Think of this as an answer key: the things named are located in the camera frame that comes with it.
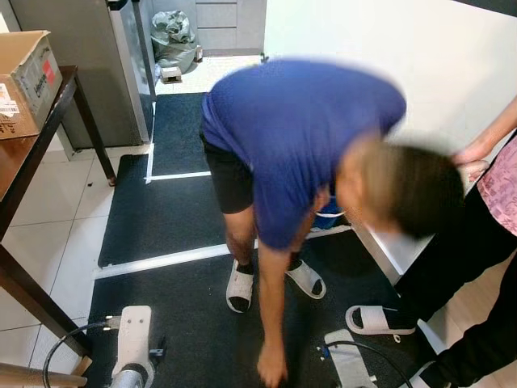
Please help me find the large cardboard box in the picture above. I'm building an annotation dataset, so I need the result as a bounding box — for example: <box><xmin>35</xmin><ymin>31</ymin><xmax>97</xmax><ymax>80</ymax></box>
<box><xmin>0</xmin><ymin>31</ymin><xmax>64</xmax><ymax>141</ymax></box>

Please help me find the grey rubbish bag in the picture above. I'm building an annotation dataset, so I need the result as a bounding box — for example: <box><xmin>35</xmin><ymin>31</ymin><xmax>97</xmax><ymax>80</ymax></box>
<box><xmin>151</xmin><ymin>10</ymin><xmax>200</xmax><ymax>74</ymax></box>

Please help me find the black floor mat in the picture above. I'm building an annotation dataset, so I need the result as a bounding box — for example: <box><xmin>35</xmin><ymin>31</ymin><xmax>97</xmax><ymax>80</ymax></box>
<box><xmin>151</xmin><ymin>93</ymin><xmax>212</xmax><ymax>179</ymax></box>
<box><xmin>83</xmin><ymin>230</ymin><xmax>441</xmax><ymax>388</ymax></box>
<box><xmin>98</xmin><ymin>154</ymin><xmax>259</xmax><ymax>269</ymax></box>

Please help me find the white slide slipper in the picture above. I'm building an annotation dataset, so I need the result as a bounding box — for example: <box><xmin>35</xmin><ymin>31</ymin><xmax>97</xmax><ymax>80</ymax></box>
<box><xmin>286</xmin><ymin>260</ymin><xmax>327</xmax><ymax>301</ymax></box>
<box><xmin>225</xmin><ymin>260</ymin><xmax>256</xmax><ymax>314</ymax></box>
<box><xmin>345</xmin><ymin>305</ymin><xmax>418</xmax><ymax>337</ymax></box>

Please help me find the brown wooden bar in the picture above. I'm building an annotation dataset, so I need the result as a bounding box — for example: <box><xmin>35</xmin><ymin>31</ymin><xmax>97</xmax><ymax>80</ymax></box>
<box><xmin>0</xmin><ymin>362</ymin><xmax>91</xmax><ymax>388</ymax></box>

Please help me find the blue bucket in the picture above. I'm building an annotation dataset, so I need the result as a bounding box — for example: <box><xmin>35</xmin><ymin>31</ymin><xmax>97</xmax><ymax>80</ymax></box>
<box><xmin>311</xmin><ymin>194</ymin><xmax>350</xmax><ymax>233</ymax></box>

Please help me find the person in pink shirt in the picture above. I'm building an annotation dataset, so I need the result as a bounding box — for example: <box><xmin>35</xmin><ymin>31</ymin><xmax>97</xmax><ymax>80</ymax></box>
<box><xmin>346</xmin><ymin>101</ymin><xmax>517</xmax><ymax>388</ymax></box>

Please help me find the dark brown wooden table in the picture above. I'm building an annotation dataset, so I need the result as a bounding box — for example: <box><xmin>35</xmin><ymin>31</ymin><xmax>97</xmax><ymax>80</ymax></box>
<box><xmin>0</xmin><ymin>66</ymin><xmax>119</xmax><ymax>358</ymax></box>

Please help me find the person in blue shirt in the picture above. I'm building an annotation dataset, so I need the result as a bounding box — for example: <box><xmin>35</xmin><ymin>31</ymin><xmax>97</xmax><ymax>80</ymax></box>
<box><xmin>200</xmin><ymin>57</ymin><xmax>465</xmax><ymax>388</ymax></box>

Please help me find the small white floor box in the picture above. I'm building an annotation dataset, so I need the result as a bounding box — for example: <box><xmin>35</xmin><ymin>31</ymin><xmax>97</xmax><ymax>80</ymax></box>
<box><xmin>160</xmin><ymin>66</ymin><xmax>183</xmax><ymax>85</ymax></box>

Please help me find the tall grey cabinet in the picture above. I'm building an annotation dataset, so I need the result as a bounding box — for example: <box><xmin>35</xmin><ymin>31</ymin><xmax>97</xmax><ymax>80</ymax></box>
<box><xmin>8</xmin><ymin>0</ymin><xmax>157</xmax><ymax>154</ymax></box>

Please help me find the grey drawer unit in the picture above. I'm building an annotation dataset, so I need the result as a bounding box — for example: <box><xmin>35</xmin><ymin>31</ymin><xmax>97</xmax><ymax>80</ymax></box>
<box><xmin>149</xmin><ymin>0</ymin><xmax>267</xmax><ymax>57</ymax></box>

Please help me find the light grey left wrist camera mount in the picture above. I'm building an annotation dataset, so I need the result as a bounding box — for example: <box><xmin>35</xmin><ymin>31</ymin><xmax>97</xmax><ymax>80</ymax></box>
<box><xmin>111</xmin><ymin>305</ymin><xmax>154</xmax><ymax>371</ymax></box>

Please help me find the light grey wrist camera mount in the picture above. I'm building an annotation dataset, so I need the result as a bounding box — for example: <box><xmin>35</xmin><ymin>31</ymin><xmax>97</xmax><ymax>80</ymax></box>
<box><xmin>111</xmin><ymin>305</ymin><xmax>154</xmax><ymax>371</ymax></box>
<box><xmin>323</xmin><ymin>328</ymin><xmax>378</xmax><ymax>388</ymax></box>

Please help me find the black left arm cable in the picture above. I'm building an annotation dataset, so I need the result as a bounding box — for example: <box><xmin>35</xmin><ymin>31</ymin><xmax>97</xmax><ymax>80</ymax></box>
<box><xmin>42</xmin><ymin>321</ymin><xmax>122</xmax><ymax>388</ymax></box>

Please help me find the light grey right wrist camera mount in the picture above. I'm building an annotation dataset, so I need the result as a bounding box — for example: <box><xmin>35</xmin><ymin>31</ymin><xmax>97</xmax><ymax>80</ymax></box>
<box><xmin>323</xmin><ymin>328</ymin><xmax>378</xmax><ymax>388</ymax></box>

